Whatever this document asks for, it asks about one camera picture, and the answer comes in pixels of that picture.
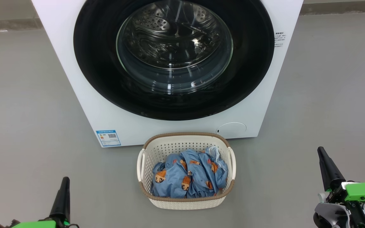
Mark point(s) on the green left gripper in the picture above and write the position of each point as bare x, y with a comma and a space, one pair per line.
36, 224

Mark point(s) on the blue garment with white lining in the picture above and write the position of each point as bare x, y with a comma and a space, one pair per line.
215, 155

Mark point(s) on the blue cartoon print garment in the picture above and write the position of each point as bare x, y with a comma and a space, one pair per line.
176, 177

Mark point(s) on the black round glass washer door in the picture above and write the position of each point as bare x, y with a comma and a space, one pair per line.
97, 63

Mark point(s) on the white front-load washing machine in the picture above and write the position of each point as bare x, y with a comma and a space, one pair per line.
59, 47

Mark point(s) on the stainless steel washing machine drum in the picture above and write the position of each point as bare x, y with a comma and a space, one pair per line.
169, 28

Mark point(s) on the blue energy label sticker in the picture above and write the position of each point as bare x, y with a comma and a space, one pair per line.
108, 138

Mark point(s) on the round white filter cover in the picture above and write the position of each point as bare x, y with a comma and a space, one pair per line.
233, 129

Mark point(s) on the white perforated basket brown rim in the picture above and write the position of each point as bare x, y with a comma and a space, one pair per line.
182, 204

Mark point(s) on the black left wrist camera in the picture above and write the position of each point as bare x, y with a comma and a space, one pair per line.
6, 224

